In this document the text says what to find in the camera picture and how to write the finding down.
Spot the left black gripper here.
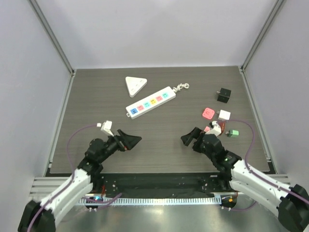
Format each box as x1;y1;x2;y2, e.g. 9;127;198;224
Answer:
98;129;140;163

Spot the small pink cube plug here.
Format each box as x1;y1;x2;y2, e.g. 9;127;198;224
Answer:
202;107;215;120

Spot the white charger plug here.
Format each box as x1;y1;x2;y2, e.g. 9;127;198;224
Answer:
217;110;231;121

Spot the green cube plug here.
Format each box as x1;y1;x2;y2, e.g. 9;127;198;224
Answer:
225;130;239;138

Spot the white power strip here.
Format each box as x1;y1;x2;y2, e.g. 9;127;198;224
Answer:
126;87;176;119

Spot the black cube plug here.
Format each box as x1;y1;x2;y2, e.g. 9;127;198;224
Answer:
216;88;231;103

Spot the white triangular socket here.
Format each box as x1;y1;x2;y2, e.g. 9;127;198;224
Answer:
125;76;147;98

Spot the red fish cube plug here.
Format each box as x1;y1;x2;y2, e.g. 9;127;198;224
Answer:
218;122;225;133

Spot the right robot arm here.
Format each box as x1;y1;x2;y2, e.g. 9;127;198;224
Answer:
181;127;309;232

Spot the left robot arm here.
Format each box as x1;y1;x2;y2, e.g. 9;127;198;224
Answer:
17;130;142;232

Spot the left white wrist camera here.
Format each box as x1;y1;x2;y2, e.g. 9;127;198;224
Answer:
96;120;115;137

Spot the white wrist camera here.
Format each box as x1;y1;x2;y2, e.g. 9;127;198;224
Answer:
96;120;115;137
207;121;222;137

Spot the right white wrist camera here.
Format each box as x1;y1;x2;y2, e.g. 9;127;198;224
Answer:
207;121;222;137

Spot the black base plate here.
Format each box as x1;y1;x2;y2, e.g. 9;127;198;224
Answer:
93;172;231;193

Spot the white coiled power cord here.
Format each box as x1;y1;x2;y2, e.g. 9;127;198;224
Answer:
172;83;190;93

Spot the slotted cable duct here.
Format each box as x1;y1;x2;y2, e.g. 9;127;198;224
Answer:
77;196;222;206

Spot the aluminium front rail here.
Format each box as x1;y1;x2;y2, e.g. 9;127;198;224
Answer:
29;174;291;197

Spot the left aluminium frame post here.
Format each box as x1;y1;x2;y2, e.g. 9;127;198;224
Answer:
27;0;74;76

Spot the aluminium frame post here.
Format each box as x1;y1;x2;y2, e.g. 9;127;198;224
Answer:
239;0;286;73
27;0;74;76

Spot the right aluminium frame post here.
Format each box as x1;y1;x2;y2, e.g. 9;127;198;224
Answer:
239;0;286;73

